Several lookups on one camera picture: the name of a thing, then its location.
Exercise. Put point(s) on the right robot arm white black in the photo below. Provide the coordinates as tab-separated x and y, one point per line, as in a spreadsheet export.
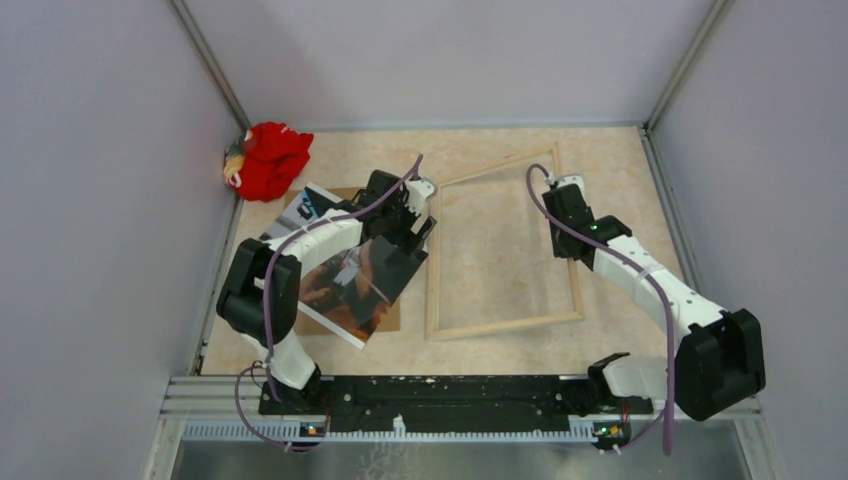
714	356

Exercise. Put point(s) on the brown cardboard backing board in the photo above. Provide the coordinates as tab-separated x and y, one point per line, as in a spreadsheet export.
339	300

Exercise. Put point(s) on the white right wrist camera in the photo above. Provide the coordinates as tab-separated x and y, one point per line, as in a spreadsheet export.
566	180

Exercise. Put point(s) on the aluminium front rail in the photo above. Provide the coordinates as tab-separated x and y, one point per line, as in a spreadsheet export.
228	406

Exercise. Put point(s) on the white wooden picture frame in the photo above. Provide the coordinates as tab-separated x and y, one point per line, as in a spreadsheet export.
490	270

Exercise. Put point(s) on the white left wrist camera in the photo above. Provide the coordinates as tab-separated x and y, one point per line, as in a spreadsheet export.
419	192

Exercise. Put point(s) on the red crumpled cloth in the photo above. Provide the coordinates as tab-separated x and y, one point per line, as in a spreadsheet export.
265	160

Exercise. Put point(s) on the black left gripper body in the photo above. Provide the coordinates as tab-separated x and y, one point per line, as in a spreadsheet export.
398	224

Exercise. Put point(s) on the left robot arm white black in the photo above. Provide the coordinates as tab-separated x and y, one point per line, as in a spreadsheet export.
261	293

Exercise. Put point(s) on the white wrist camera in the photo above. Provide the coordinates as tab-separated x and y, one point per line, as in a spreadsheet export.
566	180
419	192

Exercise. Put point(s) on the printed photo with white border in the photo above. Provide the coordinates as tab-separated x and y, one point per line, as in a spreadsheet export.
394	272

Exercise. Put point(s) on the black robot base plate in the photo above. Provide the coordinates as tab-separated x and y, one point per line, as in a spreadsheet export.
448	404

